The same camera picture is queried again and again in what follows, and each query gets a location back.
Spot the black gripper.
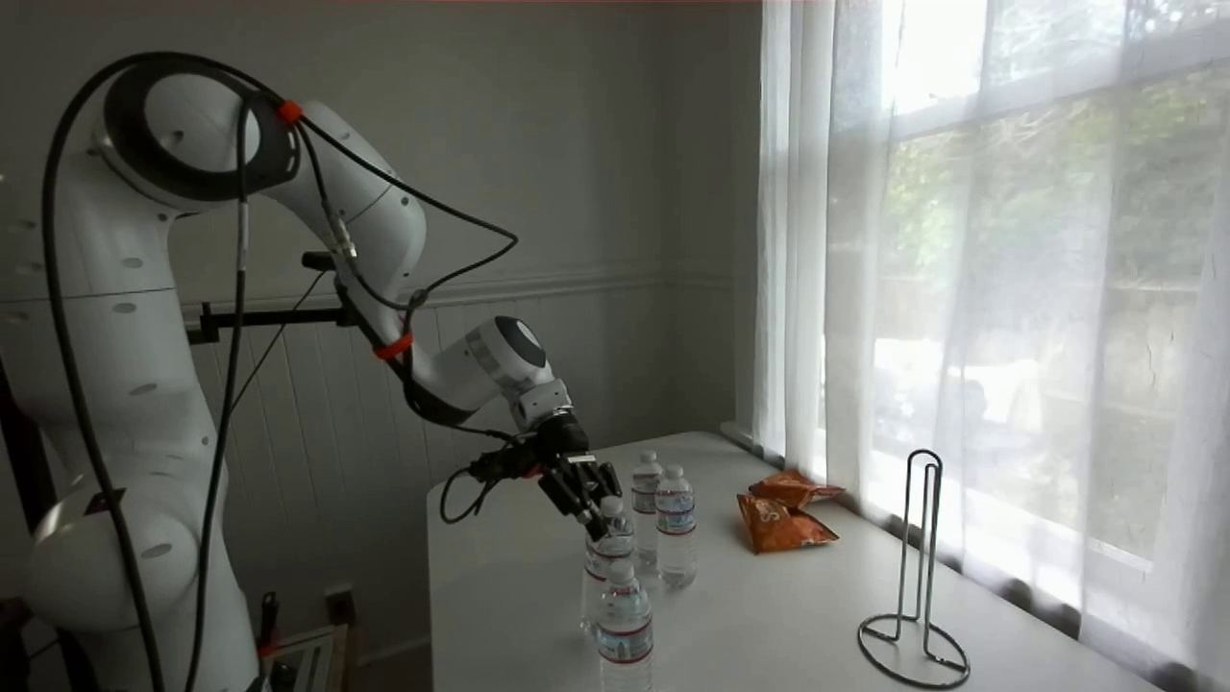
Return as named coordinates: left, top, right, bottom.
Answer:
left=521, top=416, right=621, bottom=537

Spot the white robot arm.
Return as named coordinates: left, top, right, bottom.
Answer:
left=3, top=53, right=614, bottom=692

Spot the right orange snack bag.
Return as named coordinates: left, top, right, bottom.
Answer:
left=738, top=496, right=835, bottom=553

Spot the orange snack bag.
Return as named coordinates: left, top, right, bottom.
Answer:
left=738, top=496, right=835, bottom=553
left=749, top=469, right=851, bottom=507

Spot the left orange snack bag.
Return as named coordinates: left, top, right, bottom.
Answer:
left=749, top=469, right=851, bottom=507

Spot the metal paper towel holder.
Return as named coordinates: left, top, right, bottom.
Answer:
left=856, top=449, right=972, bottom=692

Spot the white sheer curtain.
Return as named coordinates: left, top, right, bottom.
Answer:
left=743, top=0, right=1230, bottom=692

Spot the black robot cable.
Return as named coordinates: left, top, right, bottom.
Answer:
left=33, top=52, right=541, bottom=692

